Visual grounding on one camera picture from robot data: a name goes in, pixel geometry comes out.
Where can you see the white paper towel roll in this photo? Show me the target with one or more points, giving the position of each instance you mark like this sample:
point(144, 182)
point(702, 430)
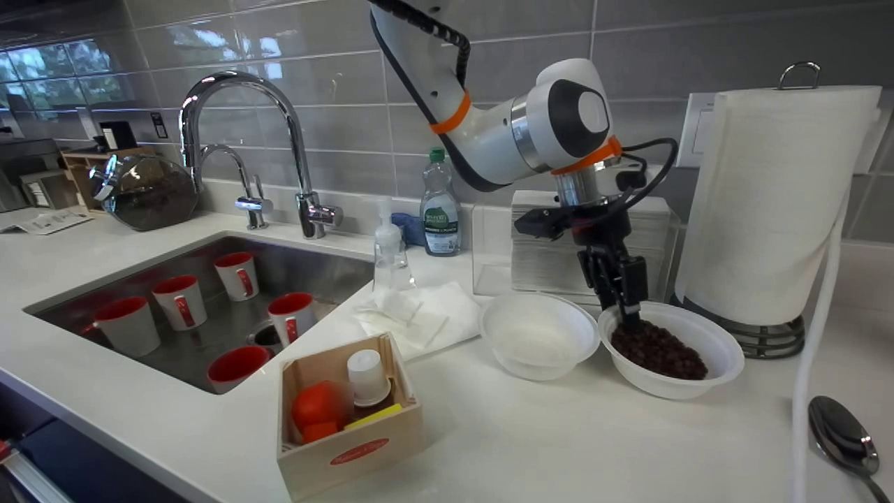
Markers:
point(762, 205)

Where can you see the white cloth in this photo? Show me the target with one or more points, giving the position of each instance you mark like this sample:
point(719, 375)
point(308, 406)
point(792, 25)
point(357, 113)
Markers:
point(448, 312)

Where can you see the yellow toy block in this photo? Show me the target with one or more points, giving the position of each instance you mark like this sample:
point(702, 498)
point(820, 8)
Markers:
point(377, 419)

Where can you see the small chrome side faucet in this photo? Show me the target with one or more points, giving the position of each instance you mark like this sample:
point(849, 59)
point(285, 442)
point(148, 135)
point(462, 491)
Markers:
point(253, 212)

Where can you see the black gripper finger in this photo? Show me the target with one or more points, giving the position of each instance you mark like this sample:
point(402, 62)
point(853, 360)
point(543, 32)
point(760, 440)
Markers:
point(633, 283)
point(600, 282)

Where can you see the tall chrome faucet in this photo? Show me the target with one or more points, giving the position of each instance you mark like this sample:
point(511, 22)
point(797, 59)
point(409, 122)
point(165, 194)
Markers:
point(303, 170)

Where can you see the blue sponge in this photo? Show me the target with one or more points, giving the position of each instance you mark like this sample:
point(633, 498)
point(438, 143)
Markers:
point(406, 227)

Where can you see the white paper card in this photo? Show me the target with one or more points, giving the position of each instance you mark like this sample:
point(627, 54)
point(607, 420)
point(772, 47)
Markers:
point(57, 223)

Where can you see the shiny metal spoon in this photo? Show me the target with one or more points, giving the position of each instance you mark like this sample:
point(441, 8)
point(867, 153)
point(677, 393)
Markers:
point(841, 435)

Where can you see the dark blue cabinet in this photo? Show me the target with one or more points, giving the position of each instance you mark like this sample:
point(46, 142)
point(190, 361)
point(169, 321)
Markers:
point(74, 466)

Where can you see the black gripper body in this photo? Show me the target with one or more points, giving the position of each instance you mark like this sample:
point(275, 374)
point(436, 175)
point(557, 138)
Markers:
point(603, 224)

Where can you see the red and white cup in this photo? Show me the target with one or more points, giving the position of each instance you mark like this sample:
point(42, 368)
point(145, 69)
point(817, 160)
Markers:
point(292, 321)
point(239, 364)
point(127, 326)
point(239, 277)
point(179, 303)

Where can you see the white-capped brown bottle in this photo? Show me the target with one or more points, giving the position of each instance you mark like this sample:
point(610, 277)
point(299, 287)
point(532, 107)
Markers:
point(367, 378)

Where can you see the white foam bowl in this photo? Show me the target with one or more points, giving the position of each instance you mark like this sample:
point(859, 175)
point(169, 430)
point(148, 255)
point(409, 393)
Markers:
point(540, 338)
point(719, 353)

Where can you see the stainless steel sink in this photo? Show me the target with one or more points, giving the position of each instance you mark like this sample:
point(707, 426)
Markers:
point(310, 270)

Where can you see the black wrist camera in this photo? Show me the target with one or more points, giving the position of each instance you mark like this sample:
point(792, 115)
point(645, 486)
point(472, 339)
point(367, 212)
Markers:
point(545, 224)

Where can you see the wooden toy crate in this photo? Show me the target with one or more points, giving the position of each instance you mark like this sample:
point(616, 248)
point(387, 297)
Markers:
point(352, 459)

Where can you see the roasted coffee beans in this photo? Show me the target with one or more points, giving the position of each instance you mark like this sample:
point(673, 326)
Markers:
point(665, 353)

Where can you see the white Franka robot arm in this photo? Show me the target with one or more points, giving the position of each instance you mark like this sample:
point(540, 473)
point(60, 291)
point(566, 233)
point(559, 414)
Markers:
point(493, 142)

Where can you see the white napkin stack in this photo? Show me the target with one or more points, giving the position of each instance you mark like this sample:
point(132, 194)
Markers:
point(540, 270)

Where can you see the dark glass pot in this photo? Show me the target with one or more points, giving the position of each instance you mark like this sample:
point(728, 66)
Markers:
point(148, 198)

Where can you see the small framed picture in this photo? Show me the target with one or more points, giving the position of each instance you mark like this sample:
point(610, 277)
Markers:
point(46, 188)

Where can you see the green-capped dish soap bottle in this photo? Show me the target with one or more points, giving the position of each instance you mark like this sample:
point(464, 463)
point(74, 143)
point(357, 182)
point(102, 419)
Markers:
point(438, 220)

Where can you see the orange toy bottle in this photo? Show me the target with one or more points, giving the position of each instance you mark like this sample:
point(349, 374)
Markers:
point(315, 412)

